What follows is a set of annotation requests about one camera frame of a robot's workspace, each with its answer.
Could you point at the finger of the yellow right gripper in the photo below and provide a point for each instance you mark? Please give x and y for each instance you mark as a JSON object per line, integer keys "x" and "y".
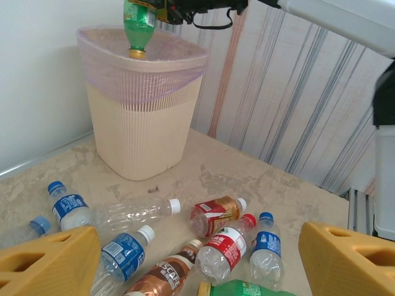
{"x": 163, "y": 10}

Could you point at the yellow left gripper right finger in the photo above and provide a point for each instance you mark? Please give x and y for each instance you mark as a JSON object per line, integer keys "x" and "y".
{"x": 327, "y": 271}

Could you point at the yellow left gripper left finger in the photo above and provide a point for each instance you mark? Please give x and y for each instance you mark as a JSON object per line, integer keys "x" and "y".
{"x": 77, "y": 271}

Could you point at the green bottle yellow cap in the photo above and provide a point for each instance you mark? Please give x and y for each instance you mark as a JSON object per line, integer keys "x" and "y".
{"x": 139, "y": 34}
{"x": 240, "y": 290}

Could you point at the blue label bottle white cap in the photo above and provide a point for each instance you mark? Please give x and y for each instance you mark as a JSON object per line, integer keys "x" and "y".
{"x": 123, "y": 259}

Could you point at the clear bottle light blue cap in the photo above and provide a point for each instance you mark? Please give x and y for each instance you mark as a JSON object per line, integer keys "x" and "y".
{"x": 38, "y": 225}

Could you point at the clear unlabelled bottle white cap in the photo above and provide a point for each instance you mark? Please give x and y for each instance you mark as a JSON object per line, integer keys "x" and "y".
{"x": 139, "y": 212}

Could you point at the red label bottle red cap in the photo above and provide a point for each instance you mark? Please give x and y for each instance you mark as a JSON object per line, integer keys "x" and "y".
{"x": 228, "y": 246}

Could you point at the red gold label bottle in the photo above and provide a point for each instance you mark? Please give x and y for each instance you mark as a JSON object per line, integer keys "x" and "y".
{"x": 216, "y": 216}

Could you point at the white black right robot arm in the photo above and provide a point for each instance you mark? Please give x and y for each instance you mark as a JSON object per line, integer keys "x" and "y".
{"x": 339, "y": 21}

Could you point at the purple translucent bin liner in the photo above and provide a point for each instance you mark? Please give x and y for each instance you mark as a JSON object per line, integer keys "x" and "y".
{"x": 139, "y": 83}

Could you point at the beige ribbed waste bin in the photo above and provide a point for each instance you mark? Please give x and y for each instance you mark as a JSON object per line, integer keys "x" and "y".
{"x": 139, "y": 138}

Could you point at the brown Nescafe coffee bottle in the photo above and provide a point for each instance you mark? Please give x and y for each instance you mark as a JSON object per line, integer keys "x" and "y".
{"x": 169, "y": 274}

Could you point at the small dark debris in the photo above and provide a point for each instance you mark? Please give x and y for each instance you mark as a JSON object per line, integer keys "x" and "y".
{"x": 153, "y": 189}

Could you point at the wide aluminium extrusion rail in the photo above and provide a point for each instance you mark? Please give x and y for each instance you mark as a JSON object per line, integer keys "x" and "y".
{"x": 359, "y": 212}

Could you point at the thin aluminium table edge rail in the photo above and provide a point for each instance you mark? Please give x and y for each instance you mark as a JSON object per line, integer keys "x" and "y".
{"x": 31, "y": 165}

